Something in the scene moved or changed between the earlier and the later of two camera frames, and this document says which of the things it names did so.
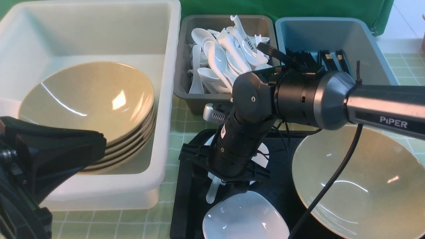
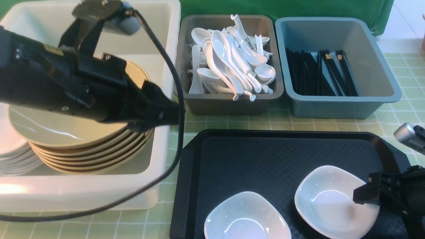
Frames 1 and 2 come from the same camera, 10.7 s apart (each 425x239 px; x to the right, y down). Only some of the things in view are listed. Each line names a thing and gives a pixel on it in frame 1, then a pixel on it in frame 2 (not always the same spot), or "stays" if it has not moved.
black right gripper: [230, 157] → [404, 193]
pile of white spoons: [216, 58] stays
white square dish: [251, 215] stays
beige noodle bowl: [380, 193] → [56, 127]
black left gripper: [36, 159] → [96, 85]
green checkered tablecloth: [154, 222] stays
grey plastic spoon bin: [259, 25] stays
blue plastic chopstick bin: [355, 36] stays
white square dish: [262, 152] → [324, 196]
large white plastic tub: [144, 36] stays
